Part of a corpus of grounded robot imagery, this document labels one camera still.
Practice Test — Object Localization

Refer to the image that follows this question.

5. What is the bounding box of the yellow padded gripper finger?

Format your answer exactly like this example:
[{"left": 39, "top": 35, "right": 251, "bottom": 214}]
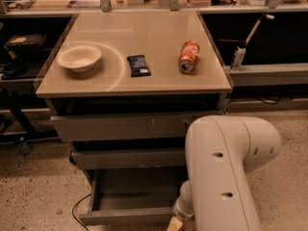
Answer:
[{"left": 167, "top": 217, "right": 184, "bottom": 231}]

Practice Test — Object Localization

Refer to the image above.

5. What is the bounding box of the grey bottom drawer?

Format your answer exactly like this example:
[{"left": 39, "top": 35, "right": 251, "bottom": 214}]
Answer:
[{"left": 79, "top": 167, "right": 188, "bottom": 225}]

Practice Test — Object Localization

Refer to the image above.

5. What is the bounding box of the grey drawer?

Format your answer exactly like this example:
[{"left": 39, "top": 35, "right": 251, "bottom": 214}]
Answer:
[
  {"left": 51, "top": 111, "right": 218, "bottom": 141},
  {"left": 79, "top": 167, "right": 188, "bottom": 225},
  {"left": 71, "top": 148, "right": 186, "bottom": 169}
]

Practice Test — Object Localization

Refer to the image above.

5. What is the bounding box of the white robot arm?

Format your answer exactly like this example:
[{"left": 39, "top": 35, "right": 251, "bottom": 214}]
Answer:
[{"left": 167, "top": 115, "right": 282, "bottom": 231}]

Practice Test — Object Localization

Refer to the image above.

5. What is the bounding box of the grey top drawer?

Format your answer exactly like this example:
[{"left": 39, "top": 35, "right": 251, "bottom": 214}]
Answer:
[{"left": 51, "top": 111, "right": 218, "bottom": 141}]

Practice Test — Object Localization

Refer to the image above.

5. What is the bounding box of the grey middle drawer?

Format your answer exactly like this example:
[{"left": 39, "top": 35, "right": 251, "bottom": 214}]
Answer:
[{"left": 71, "top": 148, "right": 186, "bottom": 169}]

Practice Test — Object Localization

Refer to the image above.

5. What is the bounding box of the grey drawer cabinet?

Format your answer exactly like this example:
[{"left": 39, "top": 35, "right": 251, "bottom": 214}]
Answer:
[{"left": 36, "top": 10, "right": 233, "bottom": 178}]

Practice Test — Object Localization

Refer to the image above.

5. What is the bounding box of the dark blue snack bag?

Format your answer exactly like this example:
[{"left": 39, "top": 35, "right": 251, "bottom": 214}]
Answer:
[{"left": 127, "top": 55, "right": 151, "bottom": 77}]

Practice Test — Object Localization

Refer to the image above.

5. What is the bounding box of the orange soda can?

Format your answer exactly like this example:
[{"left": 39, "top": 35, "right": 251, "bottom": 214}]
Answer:
[{"left": 178, "top": 40, "right": 199, "bottom": 74}]

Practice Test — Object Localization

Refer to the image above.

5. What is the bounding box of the white bottle with nozzle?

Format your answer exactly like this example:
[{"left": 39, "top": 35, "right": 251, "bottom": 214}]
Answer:
[{"left": 230, "top": 13, "right": 274, "bottom": 70}]

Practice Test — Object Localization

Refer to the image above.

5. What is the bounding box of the white paper bowl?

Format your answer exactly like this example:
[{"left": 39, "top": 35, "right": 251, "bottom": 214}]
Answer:
[{"left": 57, "top": 44, "right": 102, "bottom": 72}]

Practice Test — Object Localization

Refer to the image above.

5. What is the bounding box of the black floor cable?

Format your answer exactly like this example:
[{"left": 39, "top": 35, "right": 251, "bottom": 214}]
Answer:
[{"left": 71, "top": 192, "right": 92, "bottom": 231}]

